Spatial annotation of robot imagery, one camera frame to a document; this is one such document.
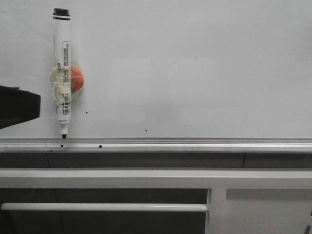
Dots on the white metal stand frame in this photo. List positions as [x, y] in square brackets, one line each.
[239, 201]

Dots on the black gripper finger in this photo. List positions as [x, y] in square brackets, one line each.
[17, 106]

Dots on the white horizontal stand rod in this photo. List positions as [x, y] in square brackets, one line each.
[101, 207]

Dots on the white whiteboard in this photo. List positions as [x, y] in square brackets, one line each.
[166, 75]

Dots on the white black whiteboard marker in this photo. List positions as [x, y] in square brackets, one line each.
[61, 71]

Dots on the red round magnet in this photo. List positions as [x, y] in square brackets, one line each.
[77, 80]

